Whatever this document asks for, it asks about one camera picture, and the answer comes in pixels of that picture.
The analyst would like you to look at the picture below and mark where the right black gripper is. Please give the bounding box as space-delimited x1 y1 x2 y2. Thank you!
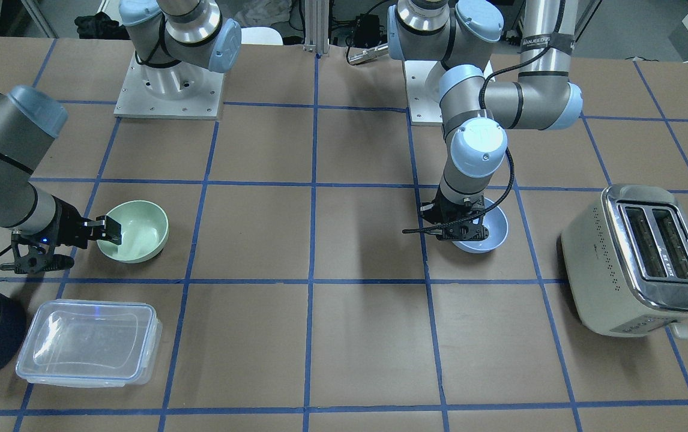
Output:
10 197 122 274

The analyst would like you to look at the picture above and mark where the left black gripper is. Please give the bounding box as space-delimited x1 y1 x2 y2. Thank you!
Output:
419 189 489 241

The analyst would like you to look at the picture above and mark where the green bowl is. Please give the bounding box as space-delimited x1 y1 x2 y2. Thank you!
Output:
97 200 169 263

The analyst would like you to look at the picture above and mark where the blue bowl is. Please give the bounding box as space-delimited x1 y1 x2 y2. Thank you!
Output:
452 207 509 254

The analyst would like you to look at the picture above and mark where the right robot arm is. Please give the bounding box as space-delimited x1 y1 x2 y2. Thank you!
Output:
0 1 242 274

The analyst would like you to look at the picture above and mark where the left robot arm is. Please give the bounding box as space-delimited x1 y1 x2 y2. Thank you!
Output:
388 1 583 242

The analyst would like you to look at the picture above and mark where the clear plastic container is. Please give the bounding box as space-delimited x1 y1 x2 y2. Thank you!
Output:
15 299 162 388

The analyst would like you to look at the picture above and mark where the cream silver toaster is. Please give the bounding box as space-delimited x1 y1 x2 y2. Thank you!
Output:
558 184 688 340

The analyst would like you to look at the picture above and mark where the white chair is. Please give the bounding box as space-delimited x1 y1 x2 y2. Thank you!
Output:
241 27 283 46

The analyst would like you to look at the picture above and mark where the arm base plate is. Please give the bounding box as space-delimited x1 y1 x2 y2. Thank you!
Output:
113 53 225 120
403 61 445 126

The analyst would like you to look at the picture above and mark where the aluminium frame post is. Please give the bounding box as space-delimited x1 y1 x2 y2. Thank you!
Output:
303 1 331 58

